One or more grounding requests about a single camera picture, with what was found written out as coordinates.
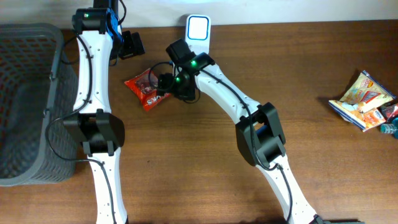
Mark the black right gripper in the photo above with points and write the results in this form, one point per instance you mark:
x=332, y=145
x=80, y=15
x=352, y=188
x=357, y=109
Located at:
x=165, y=83

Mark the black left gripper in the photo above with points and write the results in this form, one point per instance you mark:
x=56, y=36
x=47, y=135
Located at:
x=133, y=45

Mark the red snack bag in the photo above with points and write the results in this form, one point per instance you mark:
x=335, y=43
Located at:
x=147, y=95

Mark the yellow wet wipes pack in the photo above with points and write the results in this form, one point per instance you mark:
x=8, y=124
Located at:
x=364, y=94

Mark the orange tissue pack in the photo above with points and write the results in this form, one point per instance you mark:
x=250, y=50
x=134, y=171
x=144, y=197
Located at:
x=372, y=119

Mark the black red snack packet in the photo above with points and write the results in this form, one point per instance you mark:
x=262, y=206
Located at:
x=389, y=111

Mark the teal mouthwash bottle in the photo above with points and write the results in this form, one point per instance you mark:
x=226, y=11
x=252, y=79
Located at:
x=390, y=128

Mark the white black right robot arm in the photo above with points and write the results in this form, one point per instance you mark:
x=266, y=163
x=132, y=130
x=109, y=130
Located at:
x=259, y=135

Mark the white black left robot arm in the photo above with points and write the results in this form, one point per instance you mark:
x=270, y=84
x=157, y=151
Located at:
x=101, y=43

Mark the grey plastic mesh basket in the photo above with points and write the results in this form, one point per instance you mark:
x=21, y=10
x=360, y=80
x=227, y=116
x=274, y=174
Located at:
x=36, y=87

